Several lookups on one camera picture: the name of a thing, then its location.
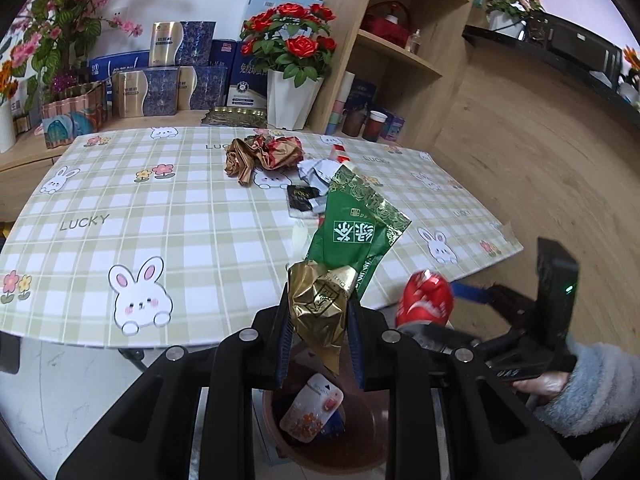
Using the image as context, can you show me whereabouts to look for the white pink snack packet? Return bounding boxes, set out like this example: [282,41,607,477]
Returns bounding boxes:
[279,372,347,442]

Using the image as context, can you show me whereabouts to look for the teal patterned pouch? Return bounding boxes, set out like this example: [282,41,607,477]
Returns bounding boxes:
[42,110,106,150]

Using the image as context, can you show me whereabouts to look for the small purple blue box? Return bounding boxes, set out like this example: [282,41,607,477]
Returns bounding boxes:
[382,114,406,141]

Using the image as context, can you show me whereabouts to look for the red rose plant white pot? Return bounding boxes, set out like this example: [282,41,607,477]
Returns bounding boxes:
[240,2,337,131]

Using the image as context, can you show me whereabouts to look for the gold blue gift box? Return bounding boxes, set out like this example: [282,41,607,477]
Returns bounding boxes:
[112,67,180,119]
[150,20,217,68]

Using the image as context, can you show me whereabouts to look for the orange flowers white vase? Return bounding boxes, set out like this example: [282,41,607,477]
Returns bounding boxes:
[0,60,19,154]

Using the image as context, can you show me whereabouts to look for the light blue white carton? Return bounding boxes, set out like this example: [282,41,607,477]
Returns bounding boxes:
[245,0,323,26]

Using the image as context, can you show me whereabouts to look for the green tea bag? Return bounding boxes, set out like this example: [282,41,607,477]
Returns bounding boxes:
[305,162,413,308]

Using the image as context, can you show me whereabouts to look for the pink blossom plant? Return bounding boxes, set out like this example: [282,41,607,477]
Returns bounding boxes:
[10,0,143,106]

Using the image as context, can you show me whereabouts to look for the checked bunny tablecloth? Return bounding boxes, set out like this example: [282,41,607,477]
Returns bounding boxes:
[0,125,523,348]

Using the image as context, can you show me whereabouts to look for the red basket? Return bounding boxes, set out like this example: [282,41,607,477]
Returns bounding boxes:
[361,1,413,48]

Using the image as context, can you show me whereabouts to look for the wooden shelf unit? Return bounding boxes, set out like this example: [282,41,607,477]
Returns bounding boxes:
[305,0,521,146]

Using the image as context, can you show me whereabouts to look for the brown cup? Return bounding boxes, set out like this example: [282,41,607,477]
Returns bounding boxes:
[342,108,368,137]

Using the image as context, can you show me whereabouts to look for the large blue white box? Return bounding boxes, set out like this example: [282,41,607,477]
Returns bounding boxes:
[89,50,151,83]

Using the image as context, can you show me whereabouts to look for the dark blue gold box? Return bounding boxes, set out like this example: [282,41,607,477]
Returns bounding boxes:
[177,65,223,111]

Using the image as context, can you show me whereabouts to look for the wooden fence planter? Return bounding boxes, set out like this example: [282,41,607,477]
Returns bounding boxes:
[40,82,108,131]

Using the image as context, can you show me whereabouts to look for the black table leg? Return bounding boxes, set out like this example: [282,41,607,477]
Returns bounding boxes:
[117,347,147,372]

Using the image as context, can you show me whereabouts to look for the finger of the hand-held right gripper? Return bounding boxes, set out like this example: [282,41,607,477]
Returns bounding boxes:
[451,282,539,331]
[400,324,483,358]

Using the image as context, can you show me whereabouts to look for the small black packet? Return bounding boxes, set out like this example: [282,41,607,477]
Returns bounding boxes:
[286,185,327,217]

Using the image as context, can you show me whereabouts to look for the gold tray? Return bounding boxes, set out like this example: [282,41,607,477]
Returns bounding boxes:
[200,106,268,128]

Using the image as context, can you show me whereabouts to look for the crumpled red gold wrapper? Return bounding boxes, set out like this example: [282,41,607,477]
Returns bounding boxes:
[257,135,306,171]

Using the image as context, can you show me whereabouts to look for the pink orange flowers white pot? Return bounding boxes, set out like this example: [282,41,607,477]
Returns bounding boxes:
[481,0,546,39]

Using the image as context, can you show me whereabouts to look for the person's right forearm fluffy sleeve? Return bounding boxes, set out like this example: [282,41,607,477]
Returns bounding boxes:
[532,342,640,461]

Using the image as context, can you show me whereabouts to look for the crumpled white blue wrapper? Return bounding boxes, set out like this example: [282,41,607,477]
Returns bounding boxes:
[298,157,346,194]

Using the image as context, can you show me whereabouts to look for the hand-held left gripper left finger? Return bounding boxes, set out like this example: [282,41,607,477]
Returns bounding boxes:
[55,282,297,480]

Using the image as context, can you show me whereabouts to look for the blue box white label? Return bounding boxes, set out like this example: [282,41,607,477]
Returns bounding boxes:
[225,62,271,111]

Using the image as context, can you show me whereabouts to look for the brown trash bin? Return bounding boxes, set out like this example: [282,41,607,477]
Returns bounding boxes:
[261,342,390,473]

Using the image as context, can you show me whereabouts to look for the stack of pastel paper cups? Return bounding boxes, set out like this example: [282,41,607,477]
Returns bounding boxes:
[331,71,356,133]

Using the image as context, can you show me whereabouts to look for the red soda can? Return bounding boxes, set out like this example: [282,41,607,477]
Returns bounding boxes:
[395,270,456,331]

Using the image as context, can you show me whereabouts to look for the black counter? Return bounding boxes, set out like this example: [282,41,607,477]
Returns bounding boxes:
[462,12,640,131]

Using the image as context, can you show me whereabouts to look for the crumpled bronze wrapper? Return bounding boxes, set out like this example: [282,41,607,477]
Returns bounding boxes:
[223,137,266,188]

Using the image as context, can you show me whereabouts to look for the person's right hand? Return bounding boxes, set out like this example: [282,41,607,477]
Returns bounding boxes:
[515,372,573,402]

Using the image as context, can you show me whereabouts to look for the gold foil bag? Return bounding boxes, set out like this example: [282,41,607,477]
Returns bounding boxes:
[286,260,359,377]

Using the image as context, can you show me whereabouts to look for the plain dark blue box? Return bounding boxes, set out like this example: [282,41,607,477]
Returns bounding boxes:
[210,40,239,68]

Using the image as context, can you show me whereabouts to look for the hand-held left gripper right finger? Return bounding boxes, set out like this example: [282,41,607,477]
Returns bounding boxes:
[347,297,583,480]

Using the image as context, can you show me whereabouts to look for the red white paper cup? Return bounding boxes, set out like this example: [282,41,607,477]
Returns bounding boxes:
[362,110,387,142]

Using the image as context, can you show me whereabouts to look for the black appliance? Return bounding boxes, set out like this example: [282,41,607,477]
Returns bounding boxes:
[527,12,623,75]

